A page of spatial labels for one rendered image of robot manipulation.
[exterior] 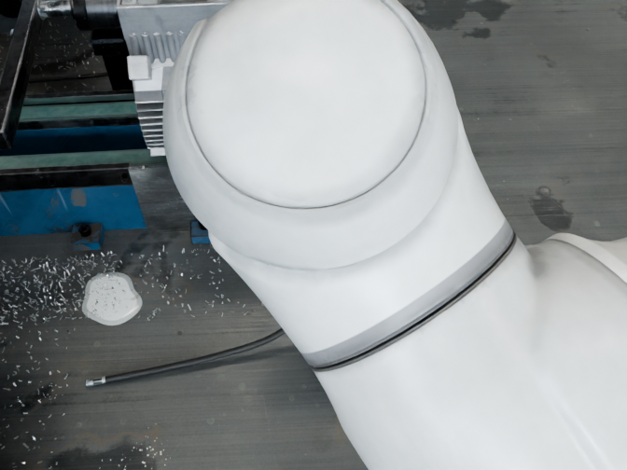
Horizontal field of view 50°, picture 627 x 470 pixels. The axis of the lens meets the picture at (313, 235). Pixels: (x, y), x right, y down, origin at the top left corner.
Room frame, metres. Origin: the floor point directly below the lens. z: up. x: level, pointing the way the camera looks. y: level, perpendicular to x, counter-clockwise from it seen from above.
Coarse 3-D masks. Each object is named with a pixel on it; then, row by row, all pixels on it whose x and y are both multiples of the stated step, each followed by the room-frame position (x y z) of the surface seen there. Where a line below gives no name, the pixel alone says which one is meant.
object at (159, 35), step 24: (120, 0) 0.58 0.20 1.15; (144, 0) 0.63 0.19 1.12; (168, 0) 0.61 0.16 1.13; (192, 0) 0.62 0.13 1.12; (216, 0) 0.59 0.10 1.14; (120, 24) 0.57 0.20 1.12; (144, 24) 0.57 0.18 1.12; (168, 24) 0.58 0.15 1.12; (192, 24) 0.58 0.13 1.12; (144, 48) 0.57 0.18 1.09; (168, 48) 0.58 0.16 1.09
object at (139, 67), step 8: (128, 56) 0.56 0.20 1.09; (136, 56) 0.56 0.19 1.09; (144, 56) 0.56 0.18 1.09; (128, 64) 0.56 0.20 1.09; (136, 64) 0.56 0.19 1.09; (144, 64) 0.56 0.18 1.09; (128, 72) 0.55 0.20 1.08; (136, 72) 0.55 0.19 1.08; (144, 72) 0.55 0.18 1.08; (136, 80) 0.56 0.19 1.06; (152, 152) 0.55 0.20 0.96; (160, 152) 0.55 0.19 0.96
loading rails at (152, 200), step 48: (48, 96) 0.67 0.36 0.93; (96, 96) 0.68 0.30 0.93; (48, 144) 0.64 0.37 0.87; (96, 144) 0.64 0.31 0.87; (144, 144) 0.65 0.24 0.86; (0, 192) 0.53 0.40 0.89; (48, 192) 0.54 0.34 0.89; (96, 192) 0.54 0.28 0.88; (144, 192) 0.54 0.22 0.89; (96, 240) 0.51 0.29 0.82; (192, 240) 0.52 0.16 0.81
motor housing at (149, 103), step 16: (160, 64) 0.57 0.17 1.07; (144, 80) 0.56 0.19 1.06; (160, 80) 0.56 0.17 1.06; (144, 96) 0.54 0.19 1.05; (160, 96) 0.54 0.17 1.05; (144, 112) 0.54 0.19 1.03; (160, 112) 0.54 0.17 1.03; (144, 128) 0.53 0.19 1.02; (160, 128) 0.53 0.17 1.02; (160, 144) 0.53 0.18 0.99
